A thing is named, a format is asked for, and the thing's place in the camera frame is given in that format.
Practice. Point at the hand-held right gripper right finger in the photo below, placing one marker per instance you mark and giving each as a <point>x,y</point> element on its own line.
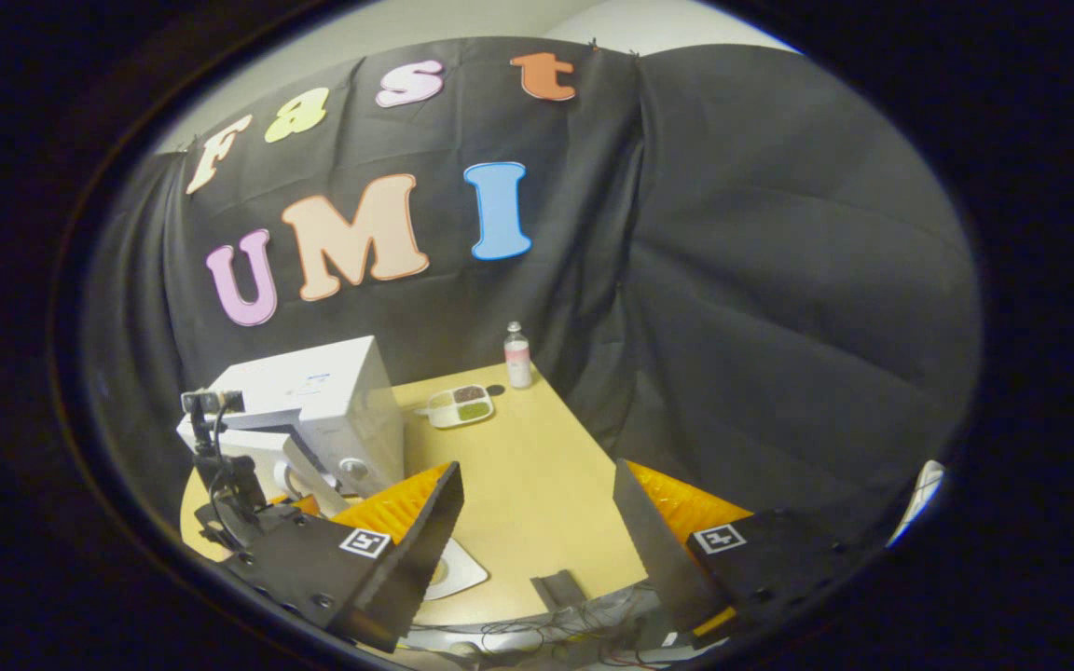
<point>654,550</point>

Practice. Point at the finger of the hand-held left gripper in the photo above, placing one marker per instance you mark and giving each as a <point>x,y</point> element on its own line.
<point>299,506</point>

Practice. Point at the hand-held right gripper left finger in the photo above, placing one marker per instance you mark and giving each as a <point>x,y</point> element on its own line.
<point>430,550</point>

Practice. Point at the white microwave oven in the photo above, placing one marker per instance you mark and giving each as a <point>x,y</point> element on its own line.
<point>332,391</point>

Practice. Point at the white divided food plate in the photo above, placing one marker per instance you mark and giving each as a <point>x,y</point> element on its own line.
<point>458,417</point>

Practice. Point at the clear bottle with pink label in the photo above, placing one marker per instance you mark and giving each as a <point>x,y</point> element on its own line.
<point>518,359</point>

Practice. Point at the white checked cloth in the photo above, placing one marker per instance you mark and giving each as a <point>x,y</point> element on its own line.
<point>919,494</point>

